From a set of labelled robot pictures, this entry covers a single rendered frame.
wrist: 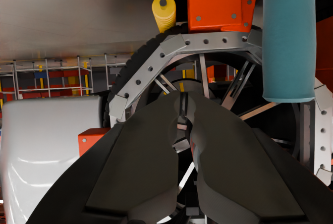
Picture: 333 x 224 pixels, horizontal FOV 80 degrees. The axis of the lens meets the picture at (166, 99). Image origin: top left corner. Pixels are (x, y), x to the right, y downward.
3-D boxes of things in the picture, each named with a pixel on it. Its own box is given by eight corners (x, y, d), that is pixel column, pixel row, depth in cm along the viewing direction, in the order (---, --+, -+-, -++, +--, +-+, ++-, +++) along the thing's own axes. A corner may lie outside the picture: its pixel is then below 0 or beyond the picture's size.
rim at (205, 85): (174, 196, 85) (286, 147, 81) (172, 240, 62) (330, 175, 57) (119, 90, 82) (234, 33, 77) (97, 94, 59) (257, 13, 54)
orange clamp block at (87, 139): (119, 126, 58) (89, 127, 59) (110, 133, 51) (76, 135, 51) (121, 149, 59) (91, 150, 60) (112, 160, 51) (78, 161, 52)
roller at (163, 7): (160, 25, 75) (161, 41, 75) (149, -10, 46) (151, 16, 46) (175, 24, 75) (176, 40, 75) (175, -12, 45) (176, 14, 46)
